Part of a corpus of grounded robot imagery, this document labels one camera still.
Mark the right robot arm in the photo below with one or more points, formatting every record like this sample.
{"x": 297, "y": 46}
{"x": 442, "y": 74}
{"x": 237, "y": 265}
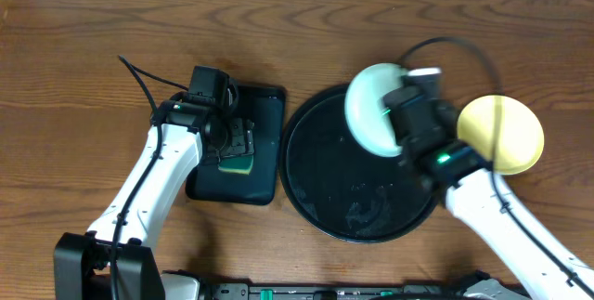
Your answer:
{"x": 469, "y": 157}

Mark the black rectangular tray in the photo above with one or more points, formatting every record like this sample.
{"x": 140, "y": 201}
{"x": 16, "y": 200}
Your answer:
{"x": 264, "y": 106}

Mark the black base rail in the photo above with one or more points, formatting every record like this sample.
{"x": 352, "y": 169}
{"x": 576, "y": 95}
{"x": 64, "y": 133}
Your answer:
{"x": 243, "y": 291}

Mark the black round tray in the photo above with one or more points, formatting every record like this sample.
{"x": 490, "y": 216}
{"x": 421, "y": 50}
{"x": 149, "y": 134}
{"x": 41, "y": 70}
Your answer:
{"x": 339, "y": 187}

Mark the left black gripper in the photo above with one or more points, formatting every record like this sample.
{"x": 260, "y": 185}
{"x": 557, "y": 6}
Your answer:
{"x": 238, "y": 137}

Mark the green scouring sponge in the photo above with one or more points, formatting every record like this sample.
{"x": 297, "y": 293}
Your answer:
{"x": 241, "y": 165}

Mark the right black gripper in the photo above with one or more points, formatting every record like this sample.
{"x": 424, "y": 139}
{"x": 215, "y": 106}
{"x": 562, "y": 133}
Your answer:
{"x": 443, "y": 122}

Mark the yellow plate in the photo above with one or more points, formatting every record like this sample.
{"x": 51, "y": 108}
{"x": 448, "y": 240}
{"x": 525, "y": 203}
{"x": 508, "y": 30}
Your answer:
{"x": 503, "y": 130}

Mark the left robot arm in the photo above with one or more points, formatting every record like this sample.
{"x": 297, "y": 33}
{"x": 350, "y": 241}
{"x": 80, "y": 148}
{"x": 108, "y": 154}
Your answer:
{"x": 114, "y": 259}

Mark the light blue plate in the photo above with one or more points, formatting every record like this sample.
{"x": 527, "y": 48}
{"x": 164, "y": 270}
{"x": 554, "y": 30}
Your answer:
{"x": 366, "y": 115}

